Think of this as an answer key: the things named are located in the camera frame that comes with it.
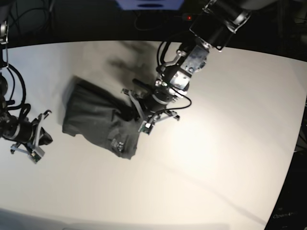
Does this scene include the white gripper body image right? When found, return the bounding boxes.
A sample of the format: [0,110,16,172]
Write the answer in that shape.
[121,89,180,135]

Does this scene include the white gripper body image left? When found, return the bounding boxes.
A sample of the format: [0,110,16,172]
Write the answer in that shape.
[10,110,52,163]

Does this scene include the dark grey T-shirt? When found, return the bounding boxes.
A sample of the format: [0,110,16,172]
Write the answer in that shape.
[62,76,140,160]

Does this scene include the blue plastic box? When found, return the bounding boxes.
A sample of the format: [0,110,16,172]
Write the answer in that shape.
[116,0,184,11]

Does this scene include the black power strip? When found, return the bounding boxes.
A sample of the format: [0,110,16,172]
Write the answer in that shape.
[182,13,197,22]

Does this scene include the black OpenArm case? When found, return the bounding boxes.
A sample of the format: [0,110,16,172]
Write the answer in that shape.
[265,150,307,230]

